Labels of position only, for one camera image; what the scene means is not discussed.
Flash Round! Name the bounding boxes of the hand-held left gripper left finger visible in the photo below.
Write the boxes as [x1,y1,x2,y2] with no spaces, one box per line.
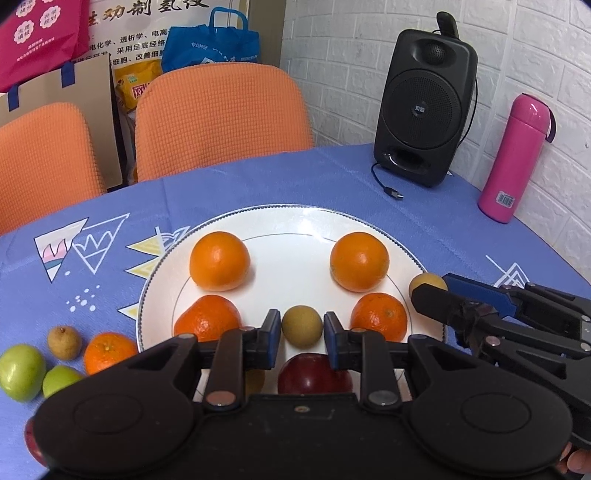
[83,308,282,413]

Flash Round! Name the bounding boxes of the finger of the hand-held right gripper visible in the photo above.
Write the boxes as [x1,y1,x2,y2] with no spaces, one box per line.
[410,284,591,388]
[441,273,591,343]

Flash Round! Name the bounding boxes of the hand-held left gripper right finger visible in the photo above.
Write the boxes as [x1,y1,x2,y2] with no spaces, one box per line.
[323,311,522,413]

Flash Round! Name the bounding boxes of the red plum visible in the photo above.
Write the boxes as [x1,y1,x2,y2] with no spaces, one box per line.
[24,418,47,467]
[277,353,354,395]

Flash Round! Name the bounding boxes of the small mandarin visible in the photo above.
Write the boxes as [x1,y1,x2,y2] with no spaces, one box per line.
[350,293,408,343]
[174,295,242,343]
[84,332,139,376]

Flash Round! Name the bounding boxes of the white plate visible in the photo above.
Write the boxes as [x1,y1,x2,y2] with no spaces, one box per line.
[135,204,444,402]

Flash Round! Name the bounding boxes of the large orange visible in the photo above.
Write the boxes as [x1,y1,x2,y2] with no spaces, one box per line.
[329,232,391,293]
[189,232,251,291]

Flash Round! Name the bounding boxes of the green jujube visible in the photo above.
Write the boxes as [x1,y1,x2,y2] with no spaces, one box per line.
[42,366,85,400]
[0,344,47,397]

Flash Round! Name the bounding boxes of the person's right hand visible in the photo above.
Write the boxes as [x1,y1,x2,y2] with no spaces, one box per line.
[556,443,591,476]

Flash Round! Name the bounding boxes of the pink water bottle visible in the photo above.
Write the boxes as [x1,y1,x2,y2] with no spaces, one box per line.
[478,93,557,224]

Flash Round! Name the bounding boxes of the black speaker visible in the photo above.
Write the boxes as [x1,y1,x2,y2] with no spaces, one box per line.
[373,13,478,188]

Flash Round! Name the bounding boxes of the orange fabric chair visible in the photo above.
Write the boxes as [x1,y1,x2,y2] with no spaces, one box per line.
[134,63,315,183]
[0,102,108,234]

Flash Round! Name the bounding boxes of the yellow plastic bag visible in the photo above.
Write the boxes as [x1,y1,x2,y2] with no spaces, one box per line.
[113,62,164,183]

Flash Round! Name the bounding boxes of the blue tote bag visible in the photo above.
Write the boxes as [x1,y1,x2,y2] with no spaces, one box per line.
[161,7,260,73]

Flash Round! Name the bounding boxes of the magenta tote bag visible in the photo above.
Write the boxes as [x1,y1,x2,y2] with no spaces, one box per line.
[0,0,90,93]

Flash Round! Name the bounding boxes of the black speaker cable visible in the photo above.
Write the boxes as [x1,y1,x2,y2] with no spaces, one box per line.
[372,161,404,201]

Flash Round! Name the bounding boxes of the brown paper bag blue handles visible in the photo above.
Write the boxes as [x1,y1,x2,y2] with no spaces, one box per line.
[0,58,125,191]

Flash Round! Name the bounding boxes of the white wall poster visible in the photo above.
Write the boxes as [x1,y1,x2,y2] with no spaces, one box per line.
[85,0,218,70]

